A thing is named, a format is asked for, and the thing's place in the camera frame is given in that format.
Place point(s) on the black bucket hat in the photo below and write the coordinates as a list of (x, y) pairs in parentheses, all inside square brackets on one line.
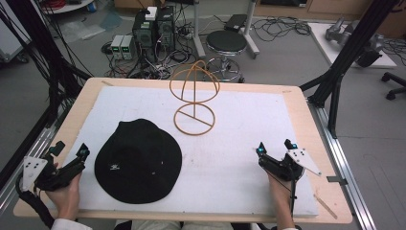
[(140, 163)]

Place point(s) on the white foam mat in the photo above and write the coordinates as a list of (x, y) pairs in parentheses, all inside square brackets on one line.
[(223, 166)]

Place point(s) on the thin wooden strip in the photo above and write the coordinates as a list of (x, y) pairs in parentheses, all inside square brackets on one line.
[(325, 206)]

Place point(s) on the white round table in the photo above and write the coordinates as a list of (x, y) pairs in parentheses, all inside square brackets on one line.
[(68, 6)]

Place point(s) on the grey metal bracket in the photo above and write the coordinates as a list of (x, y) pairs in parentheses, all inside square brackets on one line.
[(336, 180)]

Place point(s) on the clear plastic sheet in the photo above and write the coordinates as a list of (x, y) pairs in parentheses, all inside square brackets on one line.
[(79, 30)]

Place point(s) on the white platform board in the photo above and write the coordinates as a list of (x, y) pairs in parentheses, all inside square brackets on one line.
[(322, 41)]

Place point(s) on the aluminium rail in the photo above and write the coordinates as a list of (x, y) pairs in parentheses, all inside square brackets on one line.
[(343, 166), (28, 156)]

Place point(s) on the black round stool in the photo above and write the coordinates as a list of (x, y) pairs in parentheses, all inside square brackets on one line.
[(226, 41)]

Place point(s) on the person's left hand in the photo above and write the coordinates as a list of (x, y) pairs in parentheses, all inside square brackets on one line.
[(67, 196)]

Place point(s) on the white table leg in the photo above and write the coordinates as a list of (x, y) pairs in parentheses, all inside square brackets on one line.
[(199, 32), (251, 30)]

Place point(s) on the black flat box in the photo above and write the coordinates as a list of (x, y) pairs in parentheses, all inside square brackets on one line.
[(235, 23)]

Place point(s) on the white equipment case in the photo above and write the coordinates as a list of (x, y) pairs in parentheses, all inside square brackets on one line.
[(11, 38)]

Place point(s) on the white box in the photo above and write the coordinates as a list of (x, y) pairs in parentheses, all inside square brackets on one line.
[(151, 13)]

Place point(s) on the grey power supply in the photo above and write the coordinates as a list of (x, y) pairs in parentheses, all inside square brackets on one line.
[(128, 47), (117, 47)]

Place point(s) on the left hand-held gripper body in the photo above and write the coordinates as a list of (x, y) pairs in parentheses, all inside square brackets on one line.
[(63, 174)]

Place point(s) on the black office chair base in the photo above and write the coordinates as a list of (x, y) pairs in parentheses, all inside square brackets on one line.
[(394, 86)]

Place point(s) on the person's right hand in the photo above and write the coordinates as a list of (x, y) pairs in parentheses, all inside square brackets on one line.
[(281, 195)]

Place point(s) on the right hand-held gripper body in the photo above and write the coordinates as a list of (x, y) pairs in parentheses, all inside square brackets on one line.
[(284, 167)]

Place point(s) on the black computer tower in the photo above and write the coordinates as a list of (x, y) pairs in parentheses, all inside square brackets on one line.
[(144, 36), (166, 28)]

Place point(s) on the black metal frame stand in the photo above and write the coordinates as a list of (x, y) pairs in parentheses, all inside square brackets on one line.
[(351, 51)]

